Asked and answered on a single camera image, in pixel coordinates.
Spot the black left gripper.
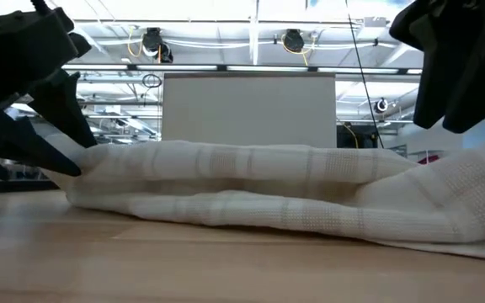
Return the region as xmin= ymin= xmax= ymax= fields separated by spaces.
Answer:
xmin=0 ymin=0 xmax=99 ymax=178

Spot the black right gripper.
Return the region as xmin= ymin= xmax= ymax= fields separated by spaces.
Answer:
xmin=388 ymin=0 xmax=485 ymax=135

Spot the beige fabric box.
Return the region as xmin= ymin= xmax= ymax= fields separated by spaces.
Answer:
xmin=161 ymin=71 xmax=338 ymax=149

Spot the white checked towel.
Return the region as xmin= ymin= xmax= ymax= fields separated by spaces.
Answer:
xmin=40 ymin=133 xmax=485 ymax=264

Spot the black equipment box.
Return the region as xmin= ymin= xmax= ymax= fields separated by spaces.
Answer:
xmin=337 ymin=121 xmax=381 ymax=150

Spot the black aluminium table frame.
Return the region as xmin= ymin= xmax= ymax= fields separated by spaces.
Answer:
xmin=0 ymin=179 xmax=61 ymax=195

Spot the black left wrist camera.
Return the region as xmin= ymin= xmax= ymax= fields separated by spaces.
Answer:
xmin=67 ymin=31 xmax=93 ymax=59

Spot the yellow cable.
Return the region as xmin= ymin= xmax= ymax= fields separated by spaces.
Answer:
xmin=342 ymin=122 xmax=360 ymax=149

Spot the black hanging cable loop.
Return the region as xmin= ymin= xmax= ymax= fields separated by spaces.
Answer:
xmin=141 ymin=73 xmax=163 ymax=89

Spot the black ceiling cable reel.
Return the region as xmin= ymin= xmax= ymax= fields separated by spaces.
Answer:
xmin=283 ymin=28 xmax=306 ymax=55
xmin=141 ymin=26 xmax=174 ymax=65

